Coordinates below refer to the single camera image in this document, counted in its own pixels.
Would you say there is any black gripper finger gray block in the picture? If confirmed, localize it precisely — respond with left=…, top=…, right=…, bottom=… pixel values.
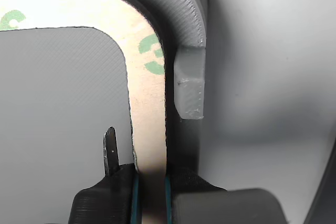
left=164, top=166, right=288, bottom=224

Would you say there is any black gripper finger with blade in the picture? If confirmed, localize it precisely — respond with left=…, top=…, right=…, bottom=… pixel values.
left=67, top=126, right=144, bottom=224

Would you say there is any beige adhesive frame black backing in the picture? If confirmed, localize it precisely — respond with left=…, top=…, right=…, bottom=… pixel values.
left=0, top=0, right=170, bottom=224

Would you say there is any grey plastic fixture plate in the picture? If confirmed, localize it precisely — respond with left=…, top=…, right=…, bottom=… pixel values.
left=0, top=0, right=208, bottom=224

